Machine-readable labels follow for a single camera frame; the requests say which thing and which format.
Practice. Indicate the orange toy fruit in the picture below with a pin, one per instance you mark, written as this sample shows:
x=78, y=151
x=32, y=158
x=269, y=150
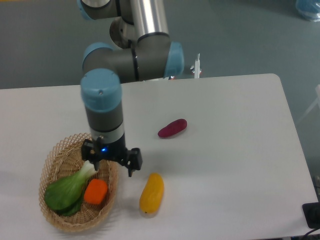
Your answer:
x=95, y=192

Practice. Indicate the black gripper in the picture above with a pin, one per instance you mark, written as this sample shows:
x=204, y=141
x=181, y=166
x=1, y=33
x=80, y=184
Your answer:
x=115, y=151

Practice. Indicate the black device at table edge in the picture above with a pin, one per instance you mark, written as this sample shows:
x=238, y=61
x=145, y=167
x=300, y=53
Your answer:
x=312, y=214

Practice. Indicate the purple sweet potato toy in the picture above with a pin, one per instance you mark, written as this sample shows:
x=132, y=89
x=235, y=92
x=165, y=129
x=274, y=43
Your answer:
x=173, y=128

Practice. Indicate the green bok choy toy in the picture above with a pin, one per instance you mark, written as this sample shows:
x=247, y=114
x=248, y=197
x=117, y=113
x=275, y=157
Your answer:
x=65, y=196

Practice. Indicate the blue plastic bag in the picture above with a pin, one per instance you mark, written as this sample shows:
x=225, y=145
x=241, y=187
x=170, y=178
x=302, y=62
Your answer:
x=309, y=9

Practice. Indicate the white chair frame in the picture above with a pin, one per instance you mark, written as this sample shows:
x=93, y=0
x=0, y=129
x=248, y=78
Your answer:
x=313, y=105

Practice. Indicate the woven wicker basket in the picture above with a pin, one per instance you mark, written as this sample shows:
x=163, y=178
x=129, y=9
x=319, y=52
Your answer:
x=64, y=160

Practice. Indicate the white stand leg with caster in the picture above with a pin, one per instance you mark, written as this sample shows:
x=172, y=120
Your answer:
x=195, y=69

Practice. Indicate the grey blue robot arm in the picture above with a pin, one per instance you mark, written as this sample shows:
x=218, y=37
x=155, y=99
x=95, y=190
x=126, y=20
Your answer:
x=145, y=52

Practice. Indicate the yellow mango toy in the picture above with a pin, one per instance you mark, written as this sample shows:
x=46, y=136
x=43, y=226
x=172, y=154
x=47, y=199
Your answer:
x=152, y=194

